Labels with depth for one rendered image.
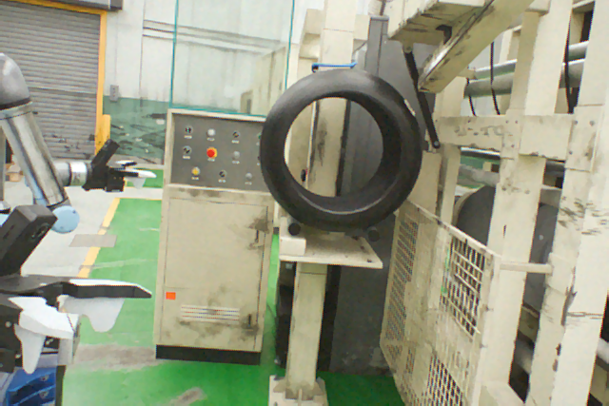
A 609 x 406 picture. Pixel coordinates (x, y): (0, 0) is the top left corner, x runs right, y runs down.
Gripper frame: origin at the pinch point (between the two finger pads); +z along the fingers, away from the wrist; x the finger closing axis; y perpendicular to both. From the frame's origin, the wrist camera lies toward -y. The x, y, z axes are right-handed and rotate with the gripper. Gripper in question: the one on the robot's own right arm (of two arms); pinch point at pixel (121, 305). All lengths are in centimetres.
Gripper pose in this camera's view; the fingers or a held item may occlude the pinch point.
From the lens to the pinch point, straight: 52.3
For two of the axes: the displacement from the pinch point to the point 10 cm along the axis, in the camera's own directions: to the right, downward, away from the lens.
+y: -1.2, 9.9, -0.1
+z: 9.9, 1.2, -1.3
